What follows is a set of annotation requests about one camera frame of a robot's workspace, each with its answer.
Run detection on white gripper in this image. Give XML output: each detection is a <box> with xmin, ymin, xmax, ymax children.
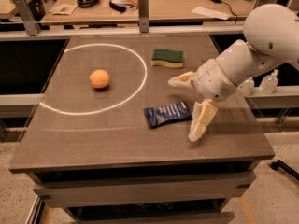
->
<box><xmin>168</xmin><ymin>59</ymin><xmax>236</xmax><ymax>142</ymax></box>

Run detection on blue rxbar blueberry wrapper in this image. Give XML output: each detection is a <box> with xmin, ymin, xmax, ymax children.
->
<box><xmin>144</xmin><ymin>101</ymin><xmax>192</xmax><ymax>128</ymax></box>

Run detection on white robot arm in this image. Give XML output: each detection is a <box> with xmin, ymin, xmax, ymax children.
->
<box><xmin>168</xmin><ymin>4</ymin><xmax>299</xmax><ymax>142</ymax></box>

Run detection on green and yellow sponge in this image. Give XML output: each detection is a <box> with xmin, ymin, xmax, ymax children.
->
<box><xmin>150</xmin><ymin>49</ymin><xmax>183</xmax><ymax>68</ymax></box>

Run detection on clear plastic bottle left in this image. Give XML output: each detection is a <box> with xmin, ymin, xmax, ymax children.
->
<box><xmin>238</xmin><ymin>77</ymin><xmax>255</xmax><ymax>96</ymax></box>

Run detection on clear plastic bottle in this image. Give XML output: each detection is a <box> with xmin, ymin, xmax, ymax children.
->
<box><xmin>238</xmin><ymin>77</ymin><xmax>255</xmax><ymax>96</ymax></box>
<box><xmin>259</xmin><ymin>69</ymin><xmax>278</xmax><ymax>94</ymax></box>

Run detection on clear plastic bottle right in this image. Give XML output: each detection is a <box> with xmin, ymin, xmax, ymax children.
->
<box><xmin>259</xmin><ymin>69</ymin><xmax>278</xmax><ymax>94</ymax></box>

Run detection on white paper sheet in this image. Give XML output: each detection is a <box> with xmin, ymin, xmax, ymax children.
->
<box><xmin>192</xmin><ymin>7</ymin><xmax>231</xmax><ymax>21</ymax></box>

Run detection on orange fruit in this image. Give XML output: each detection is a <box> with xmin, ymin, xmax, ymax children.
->
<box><xmin>90</xmin><ymin>69</ymin><xmax>110</xmax><ymax>89</ymax></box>

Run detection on upper table drawer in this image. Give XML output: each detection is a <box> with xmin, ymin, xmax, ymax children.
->
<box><xmin>34</xmin><ymin>172</ymin><xmax>256</xmax><ymax>207</ymax></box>

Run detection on black stand leg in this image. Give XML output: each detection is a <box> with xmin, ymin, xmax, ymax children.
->
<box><xmin>270</xmin><ymin>160</ymin><xmax>299</xmax><ymax>181</ymax></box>

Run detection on black sunglasses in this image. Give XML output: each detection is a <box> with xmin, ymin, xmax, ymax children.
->
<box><xmin>109</xmin><ymin>0</ymin><xmax>135</xmax><ymax>14</ymax></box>

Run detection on small paper card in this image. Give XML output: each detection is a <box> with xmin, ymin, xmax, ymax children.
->
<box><xmin>50</xmin><ymin>4</ymin><xmax>77</xmax><ymax>15</ymax></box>

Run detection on middle metal bracket post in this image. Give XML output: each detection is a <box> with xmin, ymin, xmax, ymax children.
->
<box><xmin>138</xmin><ymin>0</ymin><xmax>150</xmax><ymax>33</ymax></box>

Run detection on left metal bracket post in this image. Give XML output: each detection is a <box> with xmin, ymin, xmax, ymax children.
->
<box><xmin>13</xmin><ymin>0</ymin><xmax>40</xmax><ymax>36</ymax></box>

